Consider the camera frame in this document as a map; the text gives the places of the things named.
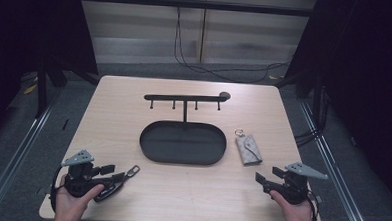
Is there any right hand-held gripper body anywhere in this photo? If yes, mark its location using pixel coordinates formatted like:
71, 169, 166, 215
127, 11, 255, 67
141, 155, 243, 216
273, 160, 330, 207

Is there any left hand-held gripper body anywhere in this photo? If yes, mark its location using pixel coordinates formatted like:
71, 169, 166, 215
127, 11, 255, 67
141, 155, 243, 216
59, 148, 115, 199

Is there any black car key with carabiner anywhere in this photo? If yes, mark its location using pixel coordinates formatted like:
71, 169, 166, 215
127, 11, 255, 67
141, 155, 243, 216
93, 162, 142, 205

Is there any grey key pouch with ring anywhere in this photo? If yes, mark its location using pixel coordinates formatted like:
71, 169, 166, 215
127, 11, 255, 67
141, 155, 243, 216
233, 127, 264, 167

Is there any black key rack with tray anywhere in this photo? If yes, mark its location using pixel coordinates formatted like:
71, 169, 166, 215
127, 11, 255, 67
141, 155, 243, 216
138, 87, 232, 167

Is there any person's right hand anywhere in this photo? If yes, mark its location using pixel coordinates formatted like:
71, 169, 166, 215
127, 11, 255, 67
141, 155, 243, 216
268, 189, 316, 221

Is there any person's left hand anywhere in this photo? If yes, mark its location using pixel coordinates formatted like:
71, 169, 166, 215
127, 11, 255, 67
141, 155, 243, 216
52, 181, 106, 221

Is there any yellow tape piece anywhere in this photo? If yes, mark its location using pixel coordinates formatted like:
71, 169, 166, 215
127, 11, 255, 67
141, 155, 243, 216
23, 82, 39, 96

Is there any black curtain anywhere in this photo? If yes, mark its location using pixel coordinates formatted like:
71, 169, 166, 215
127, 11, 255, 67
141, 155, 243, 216
0, 0, 103, 147
278, 0, 392, 210

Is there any black horizontal metal bar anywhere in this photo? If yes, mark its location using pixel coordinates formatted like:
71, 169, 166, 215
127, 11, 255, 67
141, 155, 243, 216
77, 0, 316, 19

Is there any right hand-held gripper cable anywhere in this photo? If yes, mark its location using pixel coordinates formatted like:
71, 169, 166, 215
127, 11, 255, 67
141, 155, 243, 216
303, 189, 321, 221

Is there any hand-held gripper cable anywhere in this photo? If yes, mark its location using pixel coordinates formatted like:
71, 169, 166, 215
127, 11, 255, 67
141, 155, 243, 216
47, 164, 66, 213
303, 189, 321, 221

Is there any left hand-held gripper cable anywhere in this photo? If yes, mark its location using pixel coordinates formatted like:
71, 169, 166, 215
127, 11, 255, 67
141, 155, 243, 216
47, 164, 66, 213

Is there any metal floor rail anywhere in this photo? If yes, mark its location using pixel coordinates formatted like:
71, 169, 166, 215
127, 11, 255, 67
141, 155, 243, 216
293, 98, 381, 221
0, 83, 63, 221

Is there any bundle of black cables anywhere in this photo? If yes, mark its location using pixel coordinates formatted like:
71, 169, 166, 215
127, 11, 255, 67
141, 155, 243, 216
293, 86, 330, 149

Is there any black power cable on floor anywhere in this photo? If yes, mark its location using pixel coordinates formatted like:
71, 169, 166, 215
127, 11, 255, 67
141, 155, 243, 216
171, 5, 293, 87

